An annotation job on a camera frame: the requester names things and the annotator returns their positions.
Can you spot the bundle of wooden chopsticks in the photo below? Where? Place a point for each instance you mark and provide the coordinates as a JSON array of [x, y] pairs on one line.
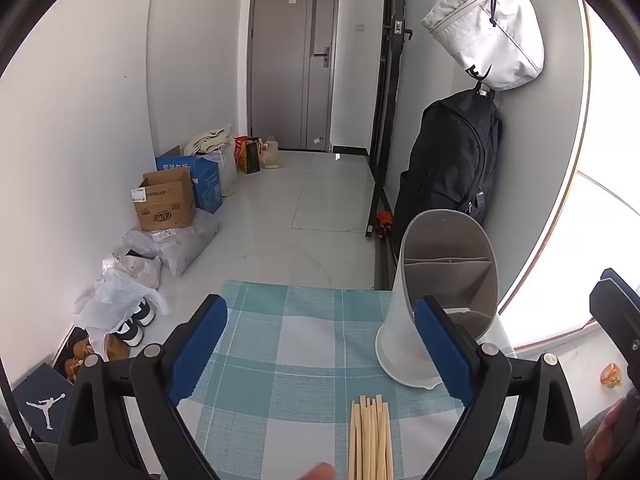
[[370, 440]]

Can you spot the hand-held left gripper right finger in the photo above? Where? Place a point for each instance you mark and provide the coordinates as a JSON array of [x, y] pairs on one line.
[[445, 355]]

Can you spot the grey door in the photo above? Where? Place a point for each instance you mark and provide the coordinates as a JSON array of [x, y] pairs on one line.
[[280, 60]]

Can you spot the orange and black toy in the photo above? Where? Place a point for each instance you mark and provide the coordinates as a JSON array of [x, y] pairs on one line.
[[384, 221]]

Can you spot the person's right hand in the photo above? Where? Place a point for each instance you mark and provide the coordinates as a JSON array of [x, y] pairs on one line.
[[607, 440]]

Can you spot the grey plastic mailer bag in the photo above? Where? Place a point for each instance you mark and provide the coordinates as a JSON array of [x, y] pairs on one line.
[[185, 245]]

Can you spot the cream canvas tote bag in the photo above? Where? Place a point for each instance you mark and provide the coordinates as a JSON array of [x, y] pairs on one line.
[[210, 140]]

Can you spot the black metal frame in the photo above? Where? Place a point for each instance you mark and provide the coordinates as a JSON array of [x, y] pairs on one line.
[[387, 110]]

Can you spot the teal checked tablecloth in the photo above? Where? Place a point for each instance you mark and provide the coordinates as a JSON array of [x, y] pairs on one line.
[[300, 350]]

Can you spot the navy shoe box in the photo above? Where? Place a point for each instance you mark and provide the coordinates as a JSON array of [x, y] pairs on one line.
[[42, 405]]

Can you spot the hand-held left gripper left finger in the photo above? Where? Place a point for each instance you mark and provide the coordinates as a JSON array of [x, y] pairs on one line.
[[200, 347]]

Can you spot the brown shoes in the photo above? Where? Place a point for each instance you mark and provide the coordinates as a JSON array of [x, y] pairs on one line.
[[87, 355]]

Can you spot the beige plastic bag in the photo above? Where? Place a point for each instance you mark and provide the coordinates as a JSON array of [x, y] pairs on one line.
[[272, 155]]

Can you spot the red snack bag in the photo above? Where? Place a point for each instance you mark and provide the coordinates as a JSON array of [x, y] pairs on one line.
[[240, 152]]

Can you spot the black and yellow paper bag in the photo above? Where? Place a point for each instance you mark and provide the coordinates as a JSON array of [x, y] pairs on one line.
[[251, 157]]

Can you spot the white plastic bag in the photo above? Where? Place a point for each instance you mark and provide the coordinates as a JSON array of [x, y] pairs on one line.
[[107, 305]]

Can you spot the brown cardboard box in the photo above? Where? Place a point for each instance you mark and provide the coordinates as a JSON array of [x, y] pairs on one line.
[[165, 205]]

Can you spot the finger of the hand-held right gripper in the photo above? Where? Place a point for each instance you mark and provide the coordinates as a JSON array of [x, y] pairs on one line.
[[617, 310]]

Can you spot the blue cardboard box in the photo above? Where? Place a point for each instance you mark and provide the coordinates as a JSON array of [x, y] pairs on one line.
[[207, 185]]

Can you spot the person's left hand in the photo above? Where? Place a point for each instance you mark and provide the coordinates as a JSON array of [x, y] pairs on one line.
[[319, 472]]

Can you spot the black backpack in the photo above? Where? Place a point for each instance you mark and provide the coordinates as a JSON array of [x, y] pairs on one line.
[[450, 160]]

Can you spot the white utensil holder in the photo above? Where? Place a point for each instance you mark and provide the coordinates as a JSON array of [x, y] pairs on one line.
[[396, 310]]

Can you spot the small white parcel bag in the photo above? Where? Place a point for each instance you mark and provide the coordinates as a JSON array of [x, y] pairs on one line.
[[137, 270]]

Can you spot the black and white sneaker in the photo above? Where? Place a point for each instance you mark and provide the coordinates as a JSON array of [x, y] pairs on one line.
[[144, 312], [127, 332]]

